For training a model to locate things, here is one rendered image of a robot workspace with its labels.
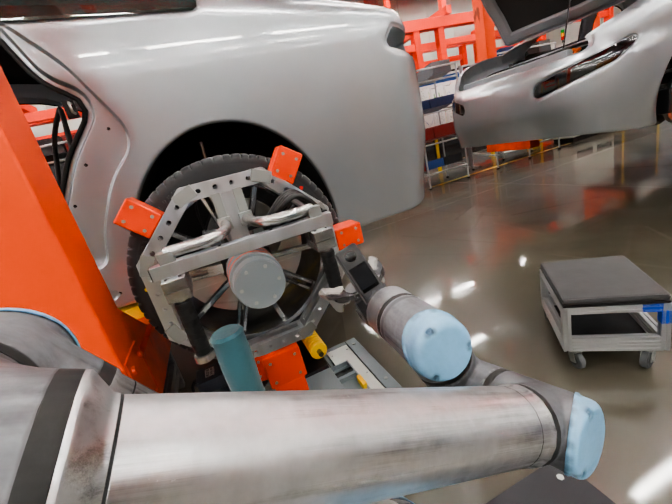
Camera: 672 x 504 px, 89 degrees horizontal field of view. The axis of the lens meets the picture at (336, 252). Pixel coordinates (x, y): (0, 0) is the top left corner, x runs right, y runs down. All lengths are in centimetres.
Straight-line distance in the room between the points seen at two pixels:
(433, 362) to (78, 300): 80
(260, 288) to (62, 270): 44
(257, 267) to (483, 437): 63
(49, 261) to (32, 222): 9
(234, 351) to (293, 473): 71
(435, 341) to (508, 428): 14
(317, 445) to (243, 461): 5
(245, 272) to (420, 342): 50
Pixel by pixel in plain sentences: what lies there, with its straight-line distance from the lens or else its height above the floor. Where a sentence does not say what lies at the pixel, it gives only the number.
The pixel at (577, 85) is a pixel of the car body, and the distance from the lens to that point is 307.
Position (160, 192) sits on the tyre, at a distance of 106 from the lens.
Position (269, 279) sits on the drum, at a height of 85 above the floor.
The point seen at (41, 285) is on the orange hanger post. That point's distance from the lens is 100.
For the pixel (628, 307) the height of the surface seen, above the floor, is 29.
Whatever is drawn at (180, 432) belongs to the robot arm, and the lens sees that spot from 24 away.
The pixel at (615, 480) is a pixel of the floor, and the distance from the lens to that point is 149.
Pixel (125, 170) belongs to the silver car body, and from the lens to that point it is 145.
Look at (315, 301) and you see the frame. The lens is 110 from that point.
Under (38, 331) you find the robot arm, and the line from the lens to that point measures 38.
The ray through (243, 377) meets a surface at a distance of 99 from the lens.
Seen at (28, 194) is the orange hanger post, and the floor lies 118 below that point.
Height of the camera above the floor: 113
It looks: 17 degrees down
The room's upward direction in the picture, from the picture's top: 14 degrees counter-clockwise
